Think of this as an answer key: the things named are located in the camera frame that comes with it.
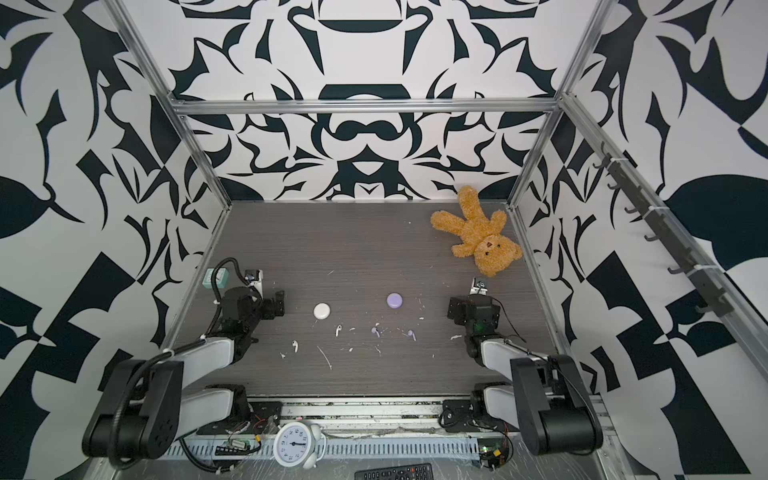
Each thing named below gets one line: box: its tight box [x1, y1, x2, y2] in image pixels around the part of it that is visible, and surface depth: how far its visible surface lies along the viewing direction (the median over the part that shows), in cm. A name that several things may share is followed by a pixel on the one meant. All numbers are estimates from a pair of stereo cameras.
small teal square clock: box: [202, 267, 229, 288], surface depth 98 cm
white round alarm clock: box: [273, 417, 327, 470], surface depth 70 cm
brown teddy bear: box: [431, 186, 523, 278], surface depth 104 cm
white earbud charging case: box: [313, 302, 331, 320], surface depth 93 cm
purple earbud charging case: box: [386, 292, 403, 310], surface depth 96 cm
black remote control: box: [354, 462, 434, 480], surface depth 68 cm
